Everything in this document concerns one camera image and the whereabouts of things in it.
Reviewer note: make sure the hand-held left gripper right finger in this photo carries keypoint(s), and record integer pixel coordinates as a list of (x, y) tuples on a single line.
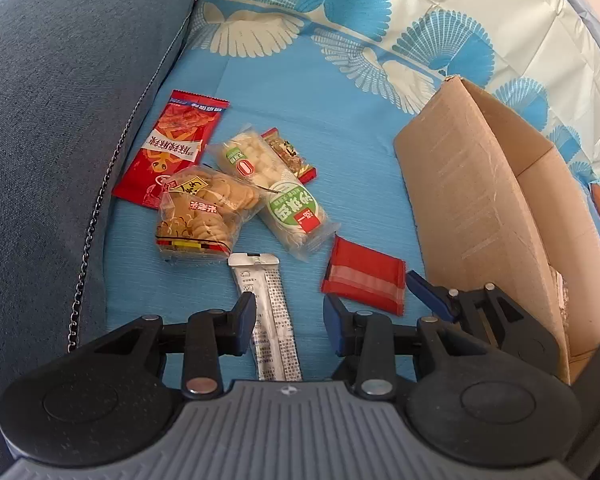
[(332, 327)]

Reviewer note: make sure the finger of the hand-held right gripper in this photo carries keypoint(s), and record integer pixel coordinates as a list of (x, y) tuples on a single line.
[(425, 290)]

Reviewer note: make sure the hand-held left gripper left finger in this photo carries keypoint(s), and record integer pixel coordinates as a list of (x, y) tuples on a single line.
[(246, 322)]

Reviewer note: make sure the white stick packet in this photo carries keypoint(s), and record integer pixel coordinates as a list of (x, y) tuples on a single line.
[(265, 280)]

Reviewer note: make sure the red wafer packet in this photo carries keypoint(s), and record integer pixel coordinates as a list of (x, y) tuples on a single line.
[(365, 270)]

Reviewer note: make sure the brown cardboard box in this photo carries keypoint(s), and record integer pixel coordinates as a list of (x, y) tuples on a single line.
[(475, 190)]

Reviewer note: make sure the clear packet green label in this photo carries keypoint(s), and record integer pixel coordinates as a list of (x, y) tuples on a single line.
[(295, 215)]

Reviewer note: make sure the clear cookie bag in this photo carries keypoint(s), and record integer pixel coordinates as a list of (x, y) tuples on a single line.
[(200, 210)]

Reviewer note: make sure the clear packet red oval label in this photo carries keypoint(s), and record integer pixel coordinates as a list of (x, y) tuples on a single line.
[(245, 157)]

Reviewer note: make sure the small red gold snack packet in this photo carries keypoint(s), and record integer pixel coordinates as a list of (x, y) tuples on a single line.
[(294, 159)]

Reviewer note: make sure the long red snack packet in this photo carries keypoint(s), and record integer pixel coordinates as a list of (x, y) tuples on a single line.
[(175, 130)]

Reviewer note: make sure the blue fan-print cloth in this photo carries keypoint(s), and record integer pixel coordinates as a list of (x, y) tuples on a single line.
[(305, 75)]

